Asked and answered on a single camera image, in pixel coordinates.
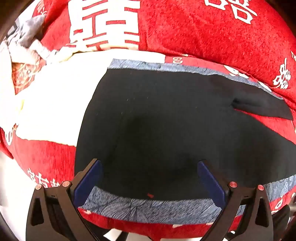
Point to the blue-grey patterned cloth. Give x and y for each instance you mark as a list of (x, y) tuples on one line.
[(138, 208)]

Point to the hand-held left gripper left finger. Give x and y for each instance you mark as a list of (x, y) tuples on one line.
[(89, 183)]

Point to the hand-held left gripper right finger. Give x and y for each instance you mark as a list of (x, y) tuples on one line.
[(211, 183)]

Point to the white garment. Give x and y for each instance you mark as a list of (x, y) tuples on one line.
[(34, 51)]

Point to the black pants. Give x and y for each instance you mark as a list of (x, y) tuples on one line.
[(150, 127)]

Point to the grey garment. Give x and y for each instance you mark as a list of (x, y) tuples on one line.
[(27, 32)]

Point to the red printed blanket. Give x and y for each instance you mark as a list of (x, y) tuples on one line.
[(196, 30)]

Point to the orange patterned cloth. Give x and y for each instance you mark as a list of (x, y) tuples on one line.
[(25, 74)]

